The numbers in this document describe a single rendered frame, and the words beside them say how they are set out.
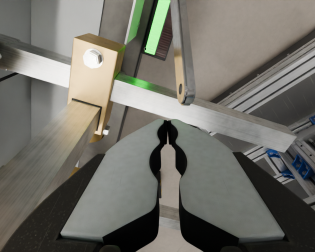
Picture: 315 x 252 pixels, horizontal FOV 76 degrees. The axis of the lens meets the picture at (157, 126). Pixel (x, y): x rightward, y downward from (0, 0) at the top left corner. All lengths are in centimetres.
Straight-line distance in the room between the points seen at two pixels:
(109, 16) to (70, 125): 23
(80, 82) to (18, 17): 27
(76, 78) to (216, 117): 18
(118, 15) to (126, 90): 17
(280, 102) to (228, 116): 81
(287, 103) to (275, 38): 33
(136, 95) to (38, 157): 13
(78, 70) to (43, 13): 28
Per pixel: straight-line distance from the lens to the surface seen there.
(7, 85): 51
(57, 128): 22
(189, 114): 27
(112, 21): 39
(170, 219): 44
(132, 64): 40
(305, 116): 118
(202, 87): 116
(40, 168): 18
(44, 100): 59
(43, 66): 29
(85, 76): 26
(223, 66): 115
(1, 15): 47
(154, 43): 38
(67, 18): 50
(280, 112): 111
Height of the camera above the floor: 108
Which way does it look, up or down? 60 degrees down
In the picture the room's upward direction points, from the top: 176 degrees counter-clockwise
